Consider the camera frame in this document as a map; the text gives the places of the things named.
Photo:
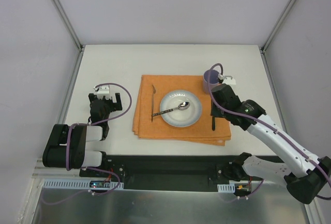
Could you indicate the gold-tipped knife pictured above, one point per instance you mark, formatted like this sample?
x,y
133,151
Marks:
x,y
213,123

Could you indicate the silver spoon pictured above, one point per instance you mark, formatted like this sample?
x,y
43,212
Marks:
x,y
181,106

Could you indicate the white blue-rimmed plate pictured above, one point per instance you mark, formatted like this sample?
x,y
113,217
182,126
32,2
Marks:
x,y
181,118

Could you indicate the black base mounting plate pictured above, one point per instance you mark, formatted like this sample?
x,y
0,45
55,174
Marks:
x,y
165,173

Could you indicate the right aluminium frame post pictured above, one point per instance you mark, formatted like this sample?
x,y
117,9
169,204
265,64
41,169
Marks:
x,y
278,25

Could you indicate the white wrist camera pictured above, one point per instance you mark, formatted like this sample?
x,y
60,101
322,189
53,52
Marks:
x,y
102,90
229,80

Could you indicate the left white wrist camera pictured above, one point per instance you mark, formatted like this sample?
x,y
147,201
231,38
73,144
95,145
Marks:
x,y
102,90

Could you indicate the orange cloth napkin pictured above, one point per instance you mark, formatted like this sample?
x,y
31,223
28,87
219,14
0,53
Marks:
x,y
200,132

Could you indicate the left aluminium frame post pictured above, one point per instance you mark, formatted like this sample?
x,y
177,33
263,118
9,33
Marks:
x,y
59,8

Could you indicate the lilac plastic cup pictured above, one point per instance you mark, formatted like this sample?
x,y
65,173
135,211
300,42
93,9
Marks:
x,y
210,78

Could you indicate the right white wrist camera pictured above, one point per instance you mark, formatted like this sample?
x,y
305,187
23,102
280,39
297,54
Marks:
x,y
229,80

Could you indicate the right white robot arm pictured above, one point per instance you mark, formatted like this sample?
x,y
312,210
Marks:
x,y
301,172

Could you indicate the silver fork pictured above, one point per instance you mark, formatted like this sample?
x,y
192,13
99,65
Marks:
x,y
152,104

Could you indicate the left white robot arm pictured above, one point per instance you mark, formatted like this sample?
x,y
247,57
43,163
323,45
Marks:
x,y
66,148

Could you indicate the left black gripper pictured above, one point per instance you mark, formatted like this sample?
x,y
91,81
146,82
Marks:
x,y
105,101

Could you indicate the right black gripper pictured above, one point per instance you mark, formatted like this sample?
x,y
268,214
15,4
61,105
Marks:
x,y
214,108

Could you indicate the aluminium frame post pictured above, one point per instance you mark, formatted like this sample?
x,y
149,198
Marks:
x,y
278,25
59,8

